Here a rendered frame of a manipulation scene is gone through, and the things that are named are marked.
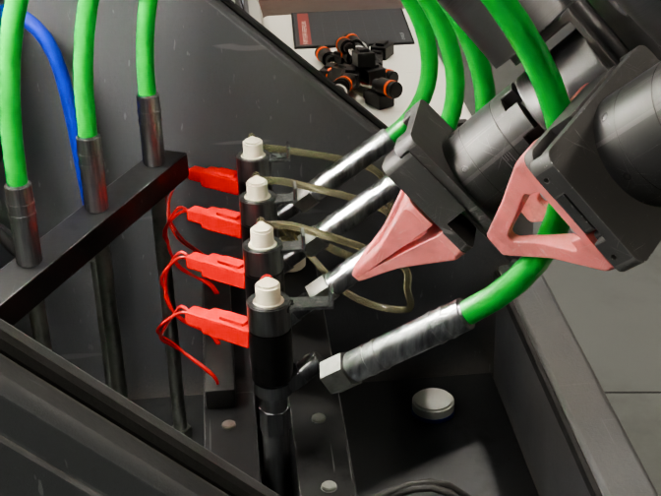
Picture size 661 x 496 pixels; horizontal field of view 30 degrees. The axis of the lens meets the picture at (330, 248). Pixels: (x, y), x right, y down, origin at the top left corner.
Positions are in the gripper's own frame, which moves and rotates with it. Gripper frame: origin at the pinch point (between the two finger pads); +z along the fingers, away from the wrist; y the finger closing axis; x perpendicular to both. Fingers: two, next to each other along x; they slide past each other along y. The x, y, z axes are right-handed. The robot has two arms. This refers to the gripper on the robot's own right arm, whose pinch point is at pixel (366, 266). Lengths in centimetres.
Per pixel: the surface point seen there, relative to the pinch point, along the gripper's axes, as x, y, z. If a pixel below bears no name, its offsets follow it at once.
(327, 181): -23.8, 0.9, 8.5
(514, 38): 10.7, 7.0, -18.9
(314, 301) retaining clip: -0.7, 0.1, 4.7
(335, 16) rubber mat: -101, 3, 24
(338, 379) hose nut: 9.8, -1.3, 1.5
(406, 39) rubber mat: -91, -5, 16
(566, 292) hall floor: -202, -95, 65
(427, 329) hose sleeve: 10.4, -1.9, -4.8
